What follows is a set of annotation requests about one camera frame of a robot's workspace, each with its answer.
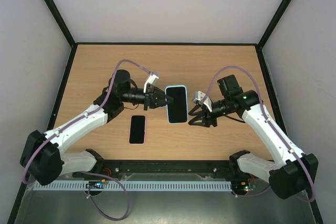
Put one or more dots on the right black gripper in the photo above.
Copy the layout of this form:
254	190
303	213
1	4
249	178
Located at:
207	114

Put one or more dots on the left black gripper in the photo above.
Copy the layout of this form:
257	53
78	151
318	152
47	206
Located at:
150	98

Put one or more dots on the light blue phone case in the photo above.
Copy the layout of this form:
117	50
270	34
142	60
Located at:
176	86

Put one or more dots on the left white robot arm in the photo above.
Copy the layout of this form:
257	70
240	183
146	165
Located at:
45	156

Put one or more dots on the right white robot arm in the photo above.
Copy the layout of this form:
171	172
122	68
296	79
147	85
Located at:
290	171

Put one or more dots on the phone in pink case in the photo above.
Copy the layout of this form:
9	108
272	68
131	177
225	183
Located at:
137	129

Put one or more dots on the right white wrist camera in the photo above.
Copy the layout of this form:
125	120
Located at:
201	98

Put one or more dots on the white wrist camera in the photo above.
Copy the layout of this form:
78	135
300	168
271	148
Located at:
201	98
151	79

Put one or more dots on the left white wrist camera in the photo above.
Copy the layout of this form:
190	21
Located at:
151	79

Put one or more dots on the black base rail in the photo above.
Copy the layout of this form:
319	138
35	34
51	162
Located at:
224	169

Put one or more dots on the black aluminium frame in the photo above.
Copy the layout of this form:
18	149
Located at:
259	46

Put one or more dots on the grey slotted cable duct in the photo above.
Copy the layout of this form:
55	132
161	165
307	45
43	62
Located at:
77	185

